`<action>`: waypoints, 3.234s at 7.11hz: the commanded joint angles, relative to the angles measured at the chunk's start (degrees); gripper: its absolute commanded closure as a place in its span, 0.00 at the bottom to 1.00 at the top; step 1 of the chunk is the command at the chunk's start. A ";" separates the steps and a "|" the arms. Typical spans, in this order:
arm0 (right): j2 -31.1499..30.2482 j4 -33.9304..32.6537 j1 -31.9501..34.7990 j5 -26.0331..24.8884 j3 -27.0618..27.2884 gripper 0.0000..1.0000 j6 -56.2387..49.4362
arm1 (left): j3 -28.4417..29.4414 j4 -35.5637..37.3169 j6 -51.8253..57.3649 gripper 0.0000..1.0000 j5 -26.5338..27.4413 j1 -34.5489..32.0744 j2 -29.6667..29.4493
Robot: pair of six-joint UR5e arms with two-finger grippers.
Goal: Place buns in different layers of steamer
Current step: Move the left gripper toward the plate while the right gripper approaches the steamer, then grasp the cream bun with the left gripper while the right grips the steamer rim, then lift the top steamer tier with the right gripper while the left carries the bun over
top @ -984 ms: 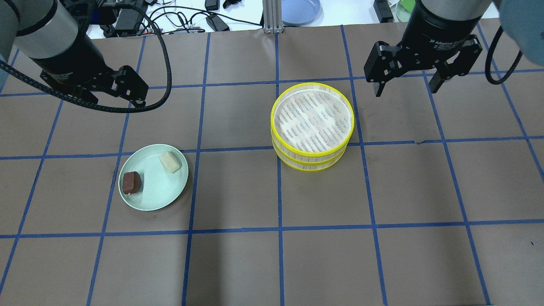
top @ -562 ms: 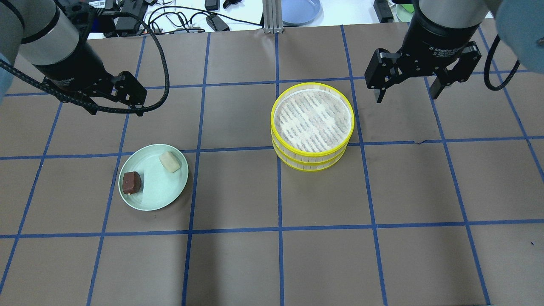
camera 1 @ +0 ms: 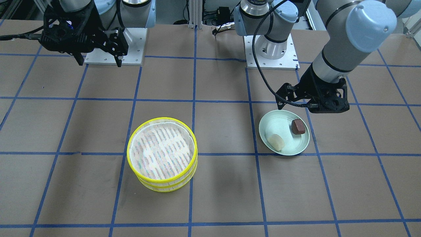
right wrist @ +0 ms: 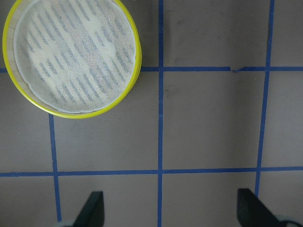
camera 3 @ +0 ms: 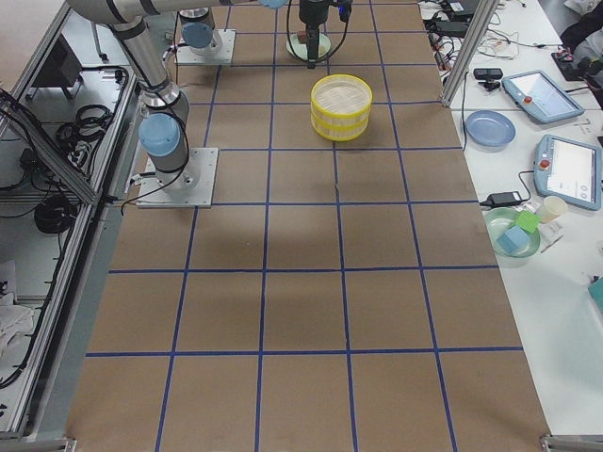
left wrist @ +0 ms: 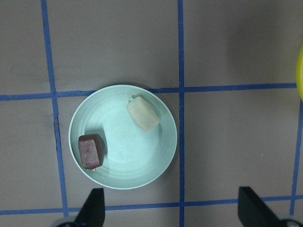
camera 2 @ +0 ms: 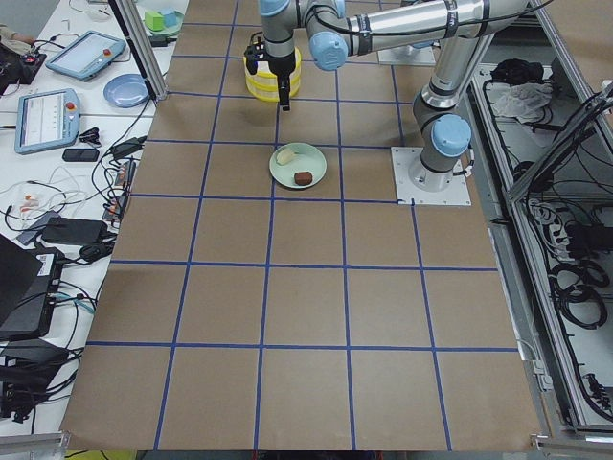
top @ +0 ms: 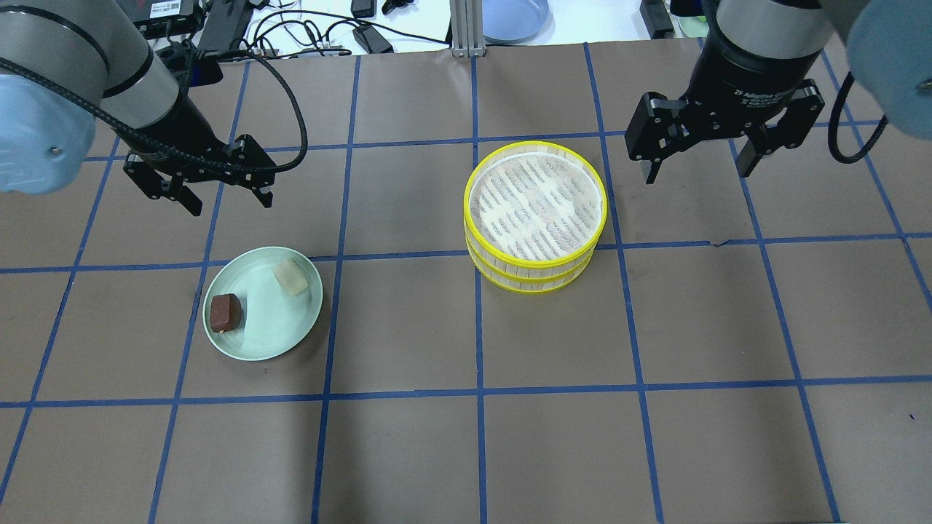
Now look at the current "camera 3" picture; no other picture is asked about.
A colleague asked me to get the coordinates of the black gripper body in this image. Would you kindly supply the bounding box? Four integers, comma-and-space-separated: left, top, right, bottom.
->
299, 0, 352, 24

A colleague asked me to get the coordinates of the yellow steamer layer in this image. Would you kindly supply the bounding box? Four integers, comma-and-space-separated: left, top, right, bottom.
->
310, 113, 368, 142
310, 73, 373, 119

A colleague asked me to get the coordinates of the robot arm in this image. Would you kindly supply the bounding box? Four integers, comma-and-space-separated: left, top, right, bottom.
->
180, 0, 352, 69
69, 1, 224, 194

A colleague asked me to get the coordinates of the white steamer cloth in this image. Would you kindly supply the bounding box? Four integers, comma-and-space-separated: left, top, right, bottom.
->
314, 78, 369, 114

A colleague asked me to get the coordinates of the brown steamed bun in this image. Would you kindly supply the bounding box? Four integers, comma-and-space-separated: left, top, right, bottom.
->
295, 31, 307, 44

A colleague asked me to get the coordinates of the pale green plate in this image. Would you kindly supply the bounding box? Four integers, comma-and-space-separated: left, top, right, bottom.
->
285, 33, 332, 61

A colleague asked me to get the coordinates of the black webcam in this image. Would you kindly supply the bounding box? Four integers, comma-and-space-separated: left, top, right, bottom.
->
473, 68, 503, 92

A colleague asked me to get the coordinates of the blue plate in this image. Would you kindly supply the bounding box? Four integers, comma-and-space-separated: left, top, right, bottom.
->
464, 110, 516, 148

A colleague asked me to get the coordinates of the upper teach pendant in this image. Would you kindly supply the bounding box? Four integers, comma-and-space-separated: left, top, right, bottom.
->
501, 70, 584, 123

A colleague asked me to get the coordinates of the teach pendant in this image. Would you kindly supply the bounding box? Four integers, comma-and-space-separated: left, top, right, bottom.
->
501, 70, 584, 123
533, 135, 602, 211

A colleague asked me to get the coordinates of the black power adapter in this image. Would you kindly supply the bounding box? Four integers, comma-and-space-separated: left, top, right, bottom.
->
481, 191, 524, 208

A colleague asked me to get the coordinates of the green glass bowl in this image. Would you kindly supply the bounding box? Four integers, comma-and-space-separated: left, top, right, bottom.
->
484, 207, 541, 258

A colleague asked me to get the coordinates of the green foam cube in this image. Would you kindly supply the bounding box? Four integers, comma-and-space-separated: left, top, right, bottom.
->
514, 210, 540, 234

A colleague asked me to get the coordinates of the lower teach pendant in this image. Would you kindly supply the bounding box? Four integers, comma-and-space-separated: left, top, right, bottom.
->
533, 135, 602, 211

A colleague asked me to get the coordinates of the blue foam cube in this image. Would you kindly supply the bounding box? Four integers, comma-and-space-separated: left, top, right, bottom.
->
497, 226, 530, 255

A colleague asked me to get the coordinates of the paper cup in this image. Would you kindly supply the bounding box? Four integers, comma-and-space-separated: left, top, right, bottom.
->
536, 196, 568, 223

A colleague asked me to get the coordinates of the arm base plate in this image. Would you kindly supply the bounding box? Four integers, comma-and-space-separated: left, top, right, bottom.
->
176, 28, 236, 66
136, 148, 219, 208

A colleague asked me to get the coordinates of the aluminium frame post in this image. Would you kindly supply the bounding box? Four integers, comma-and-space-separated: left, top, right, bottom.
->
441, 0, 497, 107

